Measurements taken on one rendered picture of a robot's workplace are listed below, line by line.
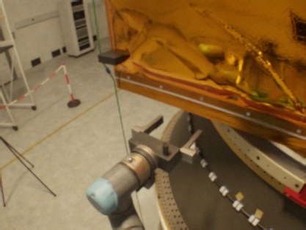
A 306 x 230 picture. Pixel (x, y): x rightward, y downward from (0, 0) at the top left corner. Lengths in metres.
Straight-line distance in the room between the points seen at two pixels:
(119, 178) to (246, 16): 0.44
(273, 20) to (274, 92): 0.17
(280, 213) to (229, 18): 0.60
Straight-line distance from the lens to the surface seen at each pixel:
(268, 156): 0.69
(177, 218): 1.08
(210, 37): 0.54
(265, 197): 0.78
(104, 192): 0.46
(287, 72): 0.51
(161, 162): 0.53
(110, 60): 0.78
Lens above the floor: 2.17
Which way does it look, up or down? 34 degrees down
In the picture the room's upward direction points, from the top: 5 degrees counter-clockwise
